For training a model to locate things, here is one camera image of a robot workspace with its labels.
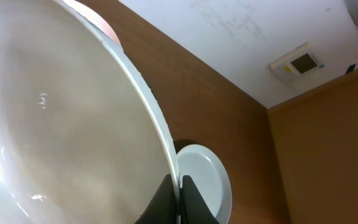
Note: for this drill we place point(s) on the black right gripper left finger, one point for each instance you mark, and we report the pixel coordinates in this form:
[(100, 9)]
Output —
[(162, 207)]

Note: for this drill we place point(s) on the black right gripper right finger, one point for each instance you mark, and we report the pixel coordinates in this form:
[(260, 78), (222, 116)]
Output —
[(193, 209)]

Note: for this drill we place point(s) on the pale green large plate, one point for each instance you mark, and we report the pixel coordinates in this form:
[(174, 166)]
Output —
[(210, 177)]

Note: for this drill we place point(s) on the white wall control panel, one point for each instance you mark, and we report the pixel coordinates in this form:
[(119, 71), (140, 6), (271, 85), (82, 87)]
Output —
[(296, 64)]

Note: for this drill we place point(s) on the pink plate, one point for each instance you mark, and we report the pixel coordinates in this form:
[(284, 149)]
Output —
[(94, 18)]

